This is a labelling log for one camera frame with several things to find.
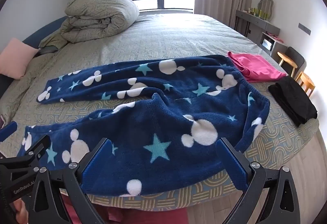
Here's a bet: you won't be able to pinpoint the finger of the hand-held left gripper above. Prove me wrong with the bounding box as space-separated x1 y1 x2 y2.
15 135 51 167
0 121 18 143

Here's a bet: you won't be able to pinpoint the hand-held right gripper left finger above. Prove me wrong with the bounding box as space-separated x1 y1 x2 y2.
33 138 113 224

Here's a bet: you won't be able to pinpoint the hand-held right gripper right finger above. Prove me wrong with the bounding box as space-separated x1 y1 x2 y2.
216 138 301 224

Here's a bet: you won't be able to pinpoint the blue star print fleece pants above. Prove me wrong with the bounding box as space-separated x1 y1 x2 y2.
17 55 271 197

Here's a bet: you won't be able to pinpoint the person's left hand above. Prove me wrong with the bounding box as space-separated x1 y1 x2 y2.
11 200 29 224

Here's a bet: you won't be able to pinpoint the person's pink clothing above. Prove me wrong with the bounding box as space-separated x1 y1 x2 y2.
60 193 189 224

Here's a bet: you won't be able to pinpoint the pink pillow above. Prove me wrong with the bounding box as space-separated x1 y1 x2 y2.
0 37 40 80

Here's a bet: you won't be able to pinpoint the folded black garment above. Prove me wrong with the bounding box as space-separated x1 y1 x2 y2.
268 76 318 127

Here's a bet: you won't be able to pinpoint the grey pillow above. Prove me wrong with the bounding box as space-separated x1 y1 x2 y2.
38 45 61 55

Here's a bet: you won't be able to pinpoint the dark blue headboard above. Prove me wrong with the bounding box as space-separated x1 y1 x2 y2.
22 16 68 48

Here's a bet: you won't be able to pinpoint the folded pink garment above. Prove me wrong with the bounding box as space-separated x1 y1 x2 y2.
227 51 288 83

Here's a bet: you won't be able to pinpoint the wooden stool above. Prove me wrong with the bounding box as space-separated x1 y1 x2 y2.
277 46 305 77
295 71 316 98

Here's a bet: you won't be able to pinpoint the pink cloth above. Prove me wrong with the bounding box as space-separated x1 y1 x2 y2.
266 32 284 42

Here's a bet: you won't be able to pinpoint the bed with patterned green bedspread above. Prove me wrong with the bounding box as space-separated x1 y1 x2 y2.
0 13 320 212

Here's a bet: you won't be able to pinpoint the grey dressing table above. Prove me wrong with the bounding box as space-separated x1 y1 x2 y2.
235 9 288 57

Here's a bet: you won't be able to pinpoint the folded green patterned duvet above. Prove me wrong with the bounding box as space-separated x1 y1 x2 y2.
39 0 140 49

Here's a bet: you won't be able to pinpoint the wavy framed table mirror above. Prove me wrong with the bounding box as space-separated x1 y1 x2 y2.
257 0 275 21

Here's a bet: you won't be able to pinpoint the grey wall switch panel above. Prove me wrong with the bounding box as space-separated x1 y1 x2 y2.
298 23 311 35

